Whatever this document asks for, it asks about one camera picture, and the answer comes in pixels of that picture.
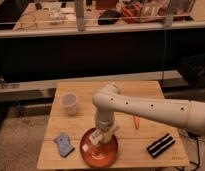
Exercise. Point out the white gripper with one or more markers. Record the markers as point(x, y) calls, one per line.
point(105, 131)

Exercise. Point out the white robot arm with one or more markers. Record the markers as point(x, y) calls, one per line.
point(184, 114)

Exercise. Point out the orange ceramic bowl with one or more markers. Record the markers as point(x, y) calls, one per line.
point(98, 156)

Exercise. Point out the orange carrot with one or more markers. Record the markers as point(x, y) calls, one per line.
point(136, 120)

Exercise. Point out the wooden table board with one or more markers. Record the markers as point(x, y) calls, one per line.
point(133, 140)

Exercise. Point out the blue sponge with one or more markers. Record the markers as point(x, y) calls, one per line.
point(63, 144)

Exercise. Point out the clear plastic cup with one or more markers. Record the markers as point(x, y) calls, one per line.
point(68, 102)

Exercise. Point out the black and white striped block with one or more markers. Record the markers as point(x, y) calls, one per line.
point(160, 145)

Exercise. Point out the black bag on shelf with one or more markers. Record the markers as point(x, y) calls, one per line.
point(108, 17)

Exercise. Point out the red object on shelf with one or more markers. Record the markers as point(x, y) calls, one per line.
point(131, 13)

